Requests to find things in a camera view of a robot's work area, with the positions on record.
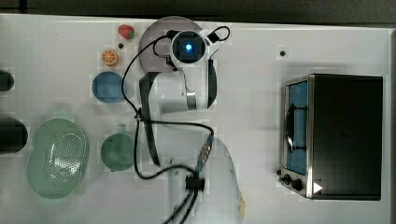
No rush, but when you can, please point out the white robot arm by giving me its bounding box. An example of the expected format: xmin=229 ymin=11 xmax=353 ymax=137
xmin=139 ymin=30 xmax=243 ymax=224

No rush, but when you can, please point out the purple round plate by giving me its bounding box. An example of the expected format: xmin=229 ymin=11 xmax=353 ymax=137
xmin=137 ymin=16 xmax=202 ymax=74

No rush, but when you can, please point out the blue round bowl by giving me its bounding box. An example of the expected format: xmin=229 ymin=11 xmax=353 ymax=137
xmin=92 ymin=71 xmax=124 ymax=104

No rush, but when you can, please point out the peeled toy banana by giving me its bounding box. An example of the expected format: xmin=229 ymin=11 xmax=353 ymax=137
xmin=239 ymin=195 xmax=246 ymax=219

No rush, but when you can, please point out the orange slice toy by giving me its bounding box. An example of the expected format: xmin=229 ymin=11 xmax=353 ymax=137
xmin=102 ymin=49 xmax=120 ymax=67

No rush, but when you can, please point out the red toy strawberry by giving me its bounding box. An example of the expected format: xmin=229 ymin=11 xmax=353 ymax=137
xmin=118 ymin=24 xmax=134 ymax=40

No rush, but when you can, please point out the green perforated colander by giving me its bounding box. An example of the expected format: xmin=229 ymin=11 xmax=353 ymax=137
xmin=26 ymin=118 xmax=87 ymax=199

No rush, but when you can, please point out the large black pan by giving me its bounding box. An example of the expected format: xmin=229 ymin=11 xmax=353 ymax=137
xmin=0 ymin=119 xmax=28 ymax=154

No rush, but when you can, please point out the small black pot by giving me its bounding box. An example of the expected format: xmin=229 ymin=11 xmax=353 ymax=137
xmin=0 ymin=71 xmax=14 ymax=91

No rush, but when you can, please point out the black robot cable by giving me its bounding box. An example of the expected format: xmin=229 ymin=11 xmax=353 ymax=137
xmin=120 ymin=25 xmax=232 ymax=224

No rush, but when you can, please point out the green cup with handle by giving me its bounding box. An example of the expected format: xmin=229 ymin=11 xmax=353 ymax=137
xmin=100 ymin=124 xmax=134 ymax=172

